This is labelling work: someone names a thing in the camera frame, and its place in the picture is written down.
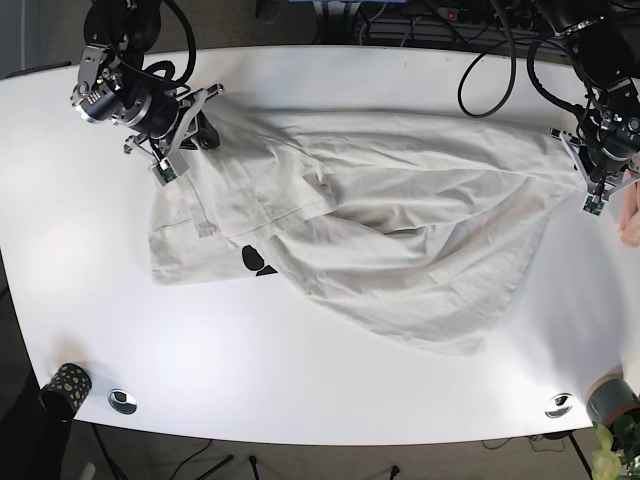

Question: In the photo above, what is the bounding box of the left silver table grommet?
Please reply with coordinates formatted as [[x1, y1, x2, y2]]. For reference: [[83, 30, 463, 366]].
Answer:
[[107, 389, 137, 415]]

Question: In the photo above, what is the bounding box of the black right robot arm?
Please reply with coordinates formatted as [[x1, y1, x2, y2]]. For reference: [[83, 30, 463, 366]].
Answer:
[[70, 1, 223, 186]]

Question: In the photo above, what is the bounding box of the salmon pink T-shirt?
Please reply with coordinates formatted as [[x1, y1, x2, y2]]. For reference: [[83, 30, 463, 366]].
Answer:
[[618, 182, 640, 248]]

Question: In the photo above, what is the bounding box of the grey plant pot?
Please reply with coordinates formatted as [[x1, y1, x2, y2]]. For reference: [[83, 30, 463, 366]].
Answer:
[[586, 374, 639, 427]]

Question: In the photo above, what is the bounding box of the right silver table grommet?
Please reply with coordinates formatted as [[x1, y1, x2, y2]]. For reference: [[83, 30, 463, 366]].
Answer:
[[544, 393, 574, 419]]

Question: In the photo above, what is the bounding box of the white graphic print T-shirt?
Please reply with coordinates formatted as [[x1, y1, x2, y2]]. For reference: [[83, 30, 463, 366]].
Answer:
[[148, 100, 584, 355]]

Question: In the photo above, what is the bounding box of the black dotted cup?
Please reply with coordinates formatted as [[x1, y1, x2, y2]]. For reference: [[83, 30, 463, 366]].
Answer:
[[40, 363, 93, 422]]

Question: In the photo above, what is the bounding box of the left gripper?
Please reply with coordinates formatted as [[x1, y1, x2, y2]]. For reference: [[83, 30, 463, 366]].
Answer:
[[548, 128, 639, 216]]

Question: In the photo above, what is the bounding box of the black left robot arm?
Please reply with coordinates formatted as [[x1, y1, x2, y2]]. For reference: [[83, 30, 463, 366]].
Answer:
[[526, 1, 639, 215]]

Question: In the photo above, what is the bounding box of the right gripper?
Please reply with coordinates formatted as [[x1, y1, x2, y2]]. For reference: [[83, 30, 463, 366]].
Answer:
[[123, 85, 224, 187]]

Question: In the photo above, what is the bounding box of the silver table grommet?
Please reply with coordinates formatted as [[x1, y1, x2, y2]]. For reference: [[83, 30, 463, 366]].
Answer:
[[107, 389, 137, 415], [544, 393, 574, 419]]

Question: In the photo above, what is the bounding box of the green potted plant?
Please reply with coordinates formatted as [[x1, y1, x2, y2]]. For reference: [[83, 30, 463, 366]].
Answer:
[[591, 414, 639, 480]]

